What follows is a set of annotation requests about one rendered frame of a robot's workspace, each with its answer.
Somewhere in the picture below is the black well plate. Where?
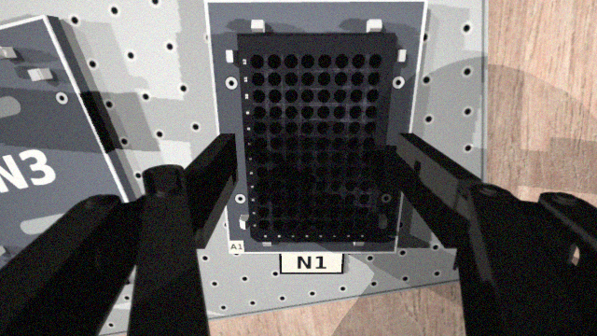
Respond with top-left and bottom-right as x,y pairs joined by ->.
237,33 -> 396,242

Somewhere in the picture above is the white n1 sign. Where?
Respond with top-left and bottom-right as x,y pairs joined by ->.
279,254 -> 344,274

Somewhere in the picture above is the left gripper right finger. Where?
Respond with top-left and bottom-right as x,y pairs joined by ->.
393,133 -> 597,336

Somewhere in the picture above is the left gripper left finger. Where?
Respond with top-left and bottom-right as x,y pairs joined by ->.
0,133 -> 239,336

